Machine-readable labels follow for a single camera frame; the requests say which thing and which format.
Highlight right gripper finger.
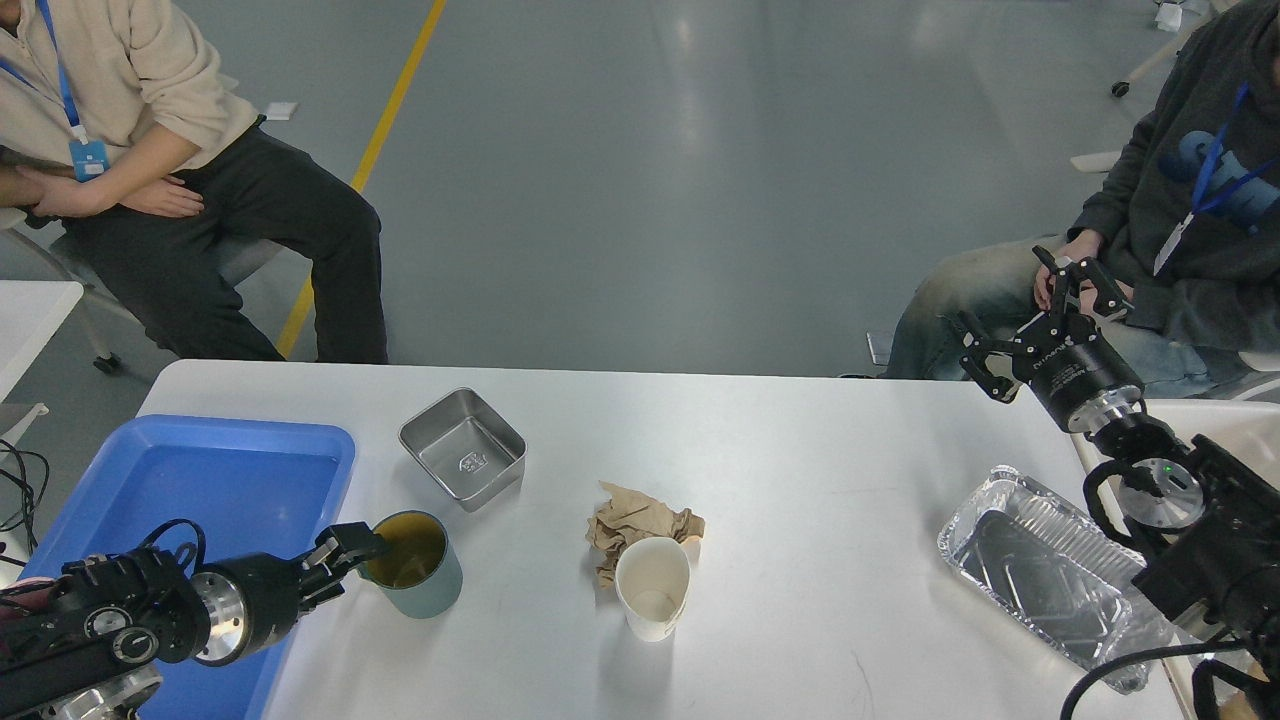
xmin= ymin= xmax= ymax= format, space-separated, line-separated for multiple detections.
xmin=1033 ymin=246 xmax=1135 ymax=322
xmin=957 ymin=311 xmax=1048 ymax=404

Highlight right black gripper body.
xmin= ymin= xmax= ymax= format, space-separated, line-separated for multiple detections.
xmin=1018 ymin=314 xmax=1143 ymax=433

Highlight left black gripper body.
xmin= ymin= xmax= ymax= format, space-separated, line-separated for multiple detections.
xmin=192 ymin=556 xmax=307 ymax=667

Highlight teal green mug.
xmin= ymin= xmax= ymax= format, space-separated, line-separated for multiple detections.
xmin=358 ymin=510 xmax=465 ymax=619

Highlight square stainless steel tin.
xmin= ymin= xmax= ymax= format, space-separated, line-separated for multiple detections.
xmin=398 ymin=387 xmax=529 ymax=512

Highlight aluminium foil tray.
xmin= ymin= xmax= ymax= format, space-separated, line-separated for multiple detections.
xmin=937 ymin=465 xmax=1178 ymax=671

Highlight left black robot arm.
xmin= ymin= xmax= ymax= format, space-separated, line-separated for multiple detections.
xmin=3 ymin=521 xmax=390 ymax=719

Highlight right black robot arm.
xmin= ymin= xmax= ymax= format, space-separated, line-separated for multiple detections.
xmin=957 ymin=246 xmax=1279 ymax=719

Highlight blue plastic tray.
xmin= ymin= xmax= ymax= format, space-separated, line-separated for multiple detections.
xmin=24 ymin=415 xmax=356 ymax=719

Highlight person in dark hoodie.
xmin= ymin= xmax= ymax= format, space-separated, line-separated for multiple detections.
xmin=884 ymin=0 xmax=1280 ymax=397

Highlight beige waste bin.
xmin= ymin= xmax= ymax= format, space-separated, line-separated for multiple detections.
xmin=1062 ymin=398 xmax=1280 ymax=720

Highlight crumpled brown paper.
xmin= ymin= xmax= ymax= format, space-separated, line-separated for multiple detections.
xmin=585 ymin=482 xmax=707 ymax=589

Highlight white office chair left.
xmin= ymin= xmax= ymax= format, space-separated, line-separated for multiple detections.
xmin=1 ymin=208 xmax=283 ymax=375

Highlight white paper cup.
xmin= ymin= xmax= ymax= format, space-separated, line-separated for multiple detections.
xmin=614 ymin=537 xmax=692 ymax=643

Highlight white side table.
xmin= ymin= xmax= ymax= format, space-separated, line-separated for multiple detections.
xmin=1 ymin=281 xmax=83 ymax=398

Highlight person in beige sweater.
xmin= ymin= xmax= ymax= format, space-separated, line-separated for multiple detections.
xmin=1 ymin=1 xmax=389 ymax=364

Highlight black cables on floor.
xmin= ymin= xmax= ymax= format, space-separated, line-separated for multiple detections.
xmin=0 ymin=439 xmax=49 ymax=557

